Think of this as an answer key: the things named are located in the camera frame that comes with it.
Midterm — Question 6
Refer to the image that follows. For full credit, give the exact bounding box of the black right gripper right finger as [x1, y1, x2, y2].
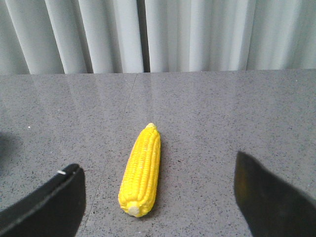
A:
[234, 151, 316, 237]

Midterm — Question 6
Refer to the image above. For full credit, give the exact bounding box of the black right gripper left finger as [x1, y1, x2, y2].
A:
[0, 164, 86, 237]

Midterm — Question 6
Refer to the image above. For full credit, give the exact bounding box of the yellow corn cob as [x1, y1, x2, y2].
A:
[118, 123, 161, 218]

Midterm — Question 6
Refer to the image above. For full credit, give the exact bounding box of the left white curtain panel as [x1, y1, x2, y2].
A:
[0, 0, 144, 75]

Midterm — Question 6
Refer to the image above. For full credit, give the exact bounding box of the white curtain panel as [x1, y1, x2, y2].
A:
[145, 0, 316, 72]
[0, 0, 144, 75]

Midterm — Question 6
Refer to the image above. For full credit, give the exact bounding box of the right white curtain panel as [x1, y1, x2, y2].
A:
[145, 0, 316, 72]

